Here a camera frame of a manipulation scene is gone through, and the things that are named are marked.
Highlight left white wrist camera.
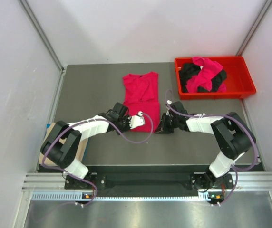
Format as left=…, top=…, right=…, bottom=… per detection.
left=128, top=111, right=145, bottom=130

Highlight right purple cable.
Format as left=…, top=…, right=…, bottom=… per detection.
left=165, top=89, right=260, bottom=207

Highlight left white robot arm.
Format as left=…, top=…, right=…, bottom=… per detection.
left=47, top=103, right=132, bottom=188

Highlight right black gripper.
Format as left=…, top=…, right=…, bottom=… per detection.
left=155, top=113, right=179, bottom=134

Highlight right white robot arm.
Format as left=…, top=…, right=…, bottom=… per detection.
left=155, top=100, right=256, bottom=188

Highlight aluminium frame rail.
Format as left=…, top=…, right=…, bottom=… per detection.
left=22, top=171, right=272, bottom=191

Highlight red plastic bin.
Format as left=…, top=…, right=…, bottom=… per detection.
left=174, top=56, right=256, bottom=100

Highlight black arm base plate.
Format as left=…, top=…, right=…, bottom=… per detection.
left=64, top=165, right=224, bottom=190

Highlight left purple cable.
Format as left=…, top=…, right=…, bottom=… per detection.
left=41, top=112, right=154, bottom=207

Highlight purple cable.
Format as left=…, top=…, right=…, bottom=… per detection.
left=41, top=112, right=154, bottom=207
left=165, top=89, right=260, bottom=207

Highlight grey slotted cable duct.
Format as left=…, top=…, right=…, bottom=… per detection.
left=31, top=191, right=222, bottom=202

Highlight pink t shirt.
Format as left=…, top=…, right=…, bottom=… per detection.
left=123, top=72, right=160, bottom=132

